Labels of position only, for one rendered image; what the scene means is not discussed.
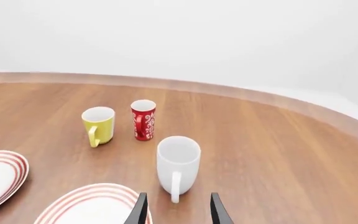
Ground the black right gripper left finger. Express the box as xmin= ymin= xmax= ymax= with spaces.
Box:
xmin=123 ymin=192 xmax=149 ymax=224

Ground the yellow and white mug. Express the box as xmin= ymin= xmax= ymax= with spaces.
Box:
xmin=81 ymin=106 xmax=116 ymax=149

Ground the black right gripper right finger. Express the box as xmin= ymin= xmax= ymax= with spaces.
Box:
xmin=210 ymin=192 xmax=236 ymax=224

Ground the red patterned mug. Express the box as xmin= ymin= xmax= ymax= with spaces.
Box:
xmin=131 ymin=99 xmax=157 ymax=142

